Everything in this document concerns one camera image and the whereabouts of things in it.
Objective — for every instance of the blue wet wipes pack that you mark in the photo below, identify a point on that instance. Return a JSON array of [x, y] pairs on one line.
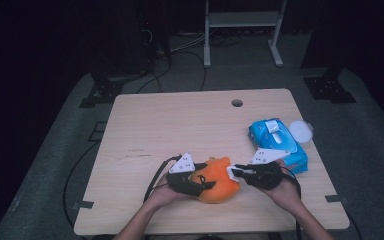
[[263, 133]]

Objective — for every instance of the white wet wipe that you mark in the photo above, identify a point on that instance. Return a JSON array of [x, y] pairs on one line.
[[230, 173]]

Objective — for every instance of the person's right hand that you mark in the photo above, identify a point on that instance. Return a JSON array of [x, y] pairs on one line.
[[286, 193]]

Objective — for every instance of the black stand base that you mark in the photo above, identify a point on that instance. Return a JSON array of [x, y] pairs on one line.
[[105, 88], [330, 90]]

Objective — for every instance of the white metal stand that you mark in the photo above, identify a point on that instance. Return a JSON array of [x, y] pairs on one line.
[[243, 19]]

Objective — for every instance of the orange plush toy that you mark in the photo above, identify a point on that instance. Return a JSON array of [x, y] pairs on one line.
[[220, 186]]

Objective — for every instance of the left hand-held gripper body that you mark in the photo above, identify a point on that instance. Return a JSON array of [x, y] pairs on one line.
[[181, 181]]

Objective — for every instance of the black tape strip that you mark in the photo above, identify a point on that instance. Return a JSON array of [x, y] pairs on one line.
[[336, 199], [83, 204]]

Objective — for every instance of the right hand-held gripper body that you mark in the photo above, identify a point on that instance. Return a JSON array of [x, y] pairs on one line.
[[266, 176]]

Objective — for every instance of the person's left hand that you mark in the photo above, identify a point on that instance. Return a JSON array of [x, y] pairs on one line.
[[163, 196]]

